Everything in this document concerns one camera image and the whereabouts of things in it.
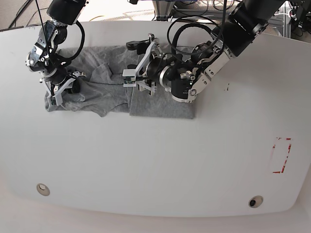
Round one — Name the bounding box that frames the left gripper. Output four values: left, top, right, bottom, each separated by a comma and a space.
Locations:
126, 33, 175, 96

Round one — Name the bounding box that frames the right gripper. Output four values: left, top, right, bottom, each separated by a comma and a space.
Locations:
40, 70, 86, 96

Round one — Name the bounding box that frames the grey printed t-shirt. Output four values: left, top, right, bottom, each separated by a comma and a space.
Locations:
44, 46, 195, 119

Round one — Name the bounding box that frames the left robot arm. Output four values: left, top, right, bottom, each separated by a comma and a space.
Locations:
122, 0, 284, 103

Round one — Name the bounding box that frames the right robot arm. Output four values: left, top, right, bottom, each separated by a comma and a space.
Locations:
25, 0, 88, 95

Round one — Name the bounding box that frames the red tape rectangle marking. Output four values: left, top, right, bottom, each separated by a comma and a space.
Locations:
269, 137, 293, 174

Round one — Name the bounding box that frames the dark table grommet hole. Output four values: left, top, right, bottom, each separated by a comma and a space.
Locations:
248, 196, 263, 208

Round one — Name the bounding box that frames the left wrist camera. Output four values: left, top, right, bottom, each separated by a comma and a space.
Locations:
122, 69, 137, 87

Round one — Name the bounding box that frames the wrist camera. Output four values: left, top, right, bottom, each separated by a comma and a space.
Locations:
122, 69, 137, 87
47, 95, 63, 106

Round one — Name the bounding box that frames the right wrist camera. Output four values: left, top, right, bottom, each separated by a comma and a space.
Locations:
47, 95, 63, 106

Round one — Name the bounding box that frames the aluminium frame stand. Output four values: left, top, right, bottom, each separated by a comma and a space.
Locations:
152, 0, 175, 21

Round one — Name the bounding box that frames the black cable on floor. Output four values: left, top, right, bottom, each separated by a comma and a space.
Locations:
7, 0, 32, 29

